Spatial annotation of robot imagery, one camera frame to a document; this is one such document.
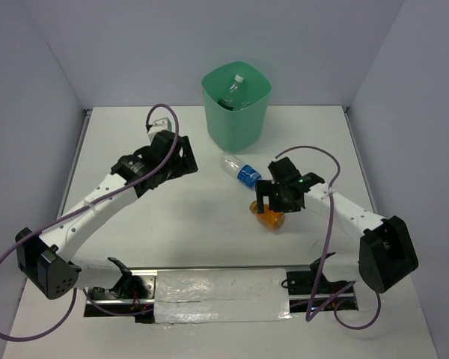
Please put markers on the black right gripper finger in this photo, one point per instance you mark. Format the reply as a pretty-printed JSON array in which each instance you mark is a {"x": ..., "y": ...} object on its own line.
[
  {"x": 285, "y": 207},
  {"x": 265, "y": 188}
]

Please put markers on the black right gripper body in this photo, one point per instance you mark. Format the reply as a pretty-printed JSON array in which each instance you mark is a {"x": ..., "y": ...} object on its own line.
[{"x": 280, "y": 187}]

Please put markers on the orange juice bottle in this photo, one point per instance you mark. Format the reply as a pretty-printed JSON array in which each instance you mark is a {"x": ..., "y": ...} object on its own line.
[{"x": 269, "y": 219}]

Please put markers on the blue label bottle white cap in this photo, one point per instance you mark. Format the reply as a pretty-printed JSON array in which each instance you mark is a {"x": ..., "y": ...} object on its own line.
[{"x": 240, "y": 170}]

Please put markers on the green label clear bottle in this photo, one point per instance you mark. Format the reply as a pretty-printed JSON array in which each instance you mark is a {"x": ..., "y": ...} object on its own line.
[{"x": 235, "y": 97}]

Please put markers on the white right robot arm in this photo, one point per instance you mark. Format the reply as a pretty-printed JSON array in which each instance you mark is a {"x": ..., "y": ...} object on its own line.
[{"x": 385, "y": 252}]

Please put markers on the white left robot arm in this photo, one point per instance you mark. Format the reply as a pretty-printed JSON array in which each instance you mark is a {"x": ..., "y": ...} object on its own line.
[{"x": 49, "y": 259}]

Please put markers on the green plastic bin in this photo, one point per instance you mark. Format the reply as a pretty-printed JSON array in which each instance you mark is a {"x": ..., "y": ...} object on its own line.
[{"x": 234, "y": 131}]

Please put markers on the silver tape patch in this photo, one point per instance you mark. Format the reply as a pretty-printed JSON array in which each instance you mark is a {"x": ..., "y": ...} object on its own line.
[{"x": 224, "y": 295}]

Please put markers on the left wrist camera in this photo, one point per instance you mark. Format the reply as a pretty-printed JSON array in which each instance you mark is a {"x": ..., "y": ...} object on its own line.
[{"x": 159, "y": 125}]

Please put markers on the black metal base rail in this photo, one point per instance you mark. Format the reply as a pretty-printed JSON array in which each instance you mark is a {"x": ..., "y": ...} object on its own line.
[{"x": 138, "y": 302}]

